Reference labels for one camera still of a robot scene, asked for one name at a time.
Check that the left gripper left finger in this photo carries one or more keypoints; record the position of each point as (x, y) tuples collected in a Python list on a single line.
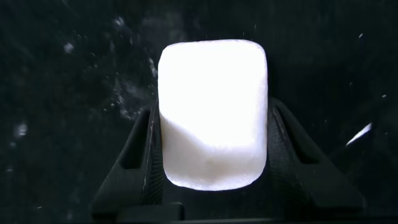
[(133, 186)]

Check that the small white paper scrap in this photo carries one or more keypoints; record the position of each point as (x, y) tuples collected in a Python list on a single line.
[(359, 134)]

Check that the white soap bar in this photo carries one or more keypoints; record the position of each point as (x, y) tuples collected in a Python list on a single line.
[(214, 118)]

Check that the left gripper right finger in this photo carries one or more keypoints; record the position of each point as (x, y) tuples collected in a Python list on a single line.
[(311, 186)]

